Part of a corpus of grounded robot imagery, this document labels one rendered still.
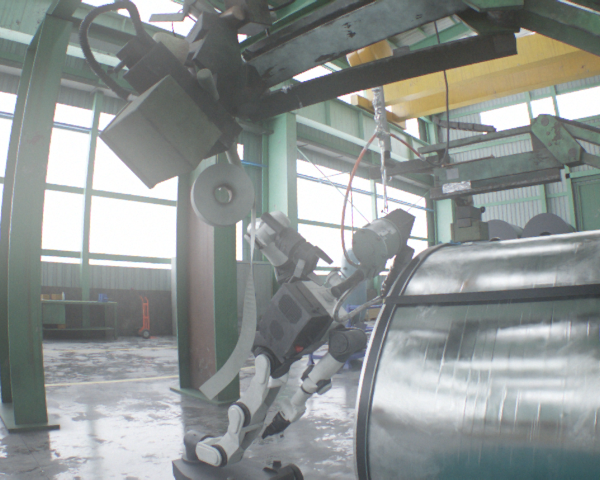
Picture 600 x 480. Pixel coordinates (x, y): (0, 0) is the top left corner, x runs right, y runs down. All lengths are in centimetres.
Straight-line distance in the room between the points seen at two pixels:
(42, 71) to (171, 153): 345
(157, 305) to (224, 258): 738
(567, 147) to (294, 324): 150
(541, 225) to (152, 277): 1075
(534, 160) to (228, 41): 161
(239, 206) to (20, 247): 290
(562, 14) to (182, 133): 79
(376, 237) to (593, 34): 95
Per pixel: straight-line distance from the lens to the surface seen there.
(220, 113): 105
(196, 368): 532
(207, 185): 114
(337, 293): 148
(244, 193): 115
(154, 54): 101
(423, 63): 102
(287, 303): 183
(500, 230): 1325
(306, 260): 152
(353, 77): 104
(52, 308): 1010
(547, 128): 230
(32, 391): 395
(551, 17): 93
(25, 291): 384
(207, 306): 501
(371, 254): 152
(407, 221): 162
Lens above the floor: 121
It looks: 8 degrees up
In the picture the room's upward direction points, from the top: 1 degrees counter-clockwise
